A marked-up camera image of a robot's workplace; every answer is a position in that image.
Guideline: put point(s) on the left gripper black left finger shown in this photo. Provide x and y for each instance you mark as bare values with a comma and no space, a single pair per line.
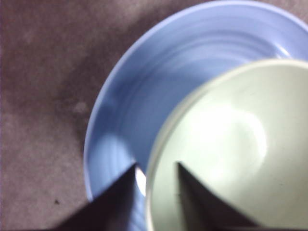
108,211

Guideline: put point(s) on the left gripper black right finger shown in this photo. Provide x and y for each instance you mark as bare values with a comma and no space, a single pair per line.
199,211

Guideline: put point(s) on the green ribbed bowl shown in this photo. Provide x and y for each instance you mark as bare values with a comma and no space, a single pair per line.
240,144

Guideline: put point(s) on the blue round plate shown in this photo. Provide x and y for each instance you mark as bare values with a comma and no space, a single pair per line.
144,96

